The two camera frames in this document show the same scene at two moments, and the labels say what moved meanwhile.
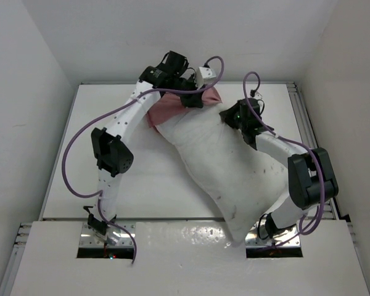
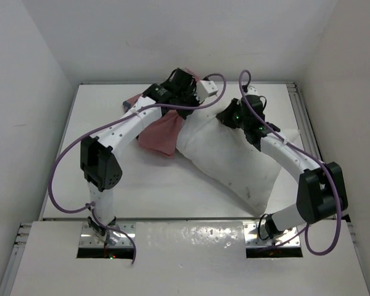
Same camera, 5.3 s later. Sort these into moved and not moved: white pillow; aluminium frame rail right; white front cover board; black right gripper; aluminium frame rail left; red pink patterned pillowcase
Moved: white pillow; red pink patterned pillowcase
Not moved: aluminium frame rail left; aluminium frame rail right; black right gripper; white front cover board
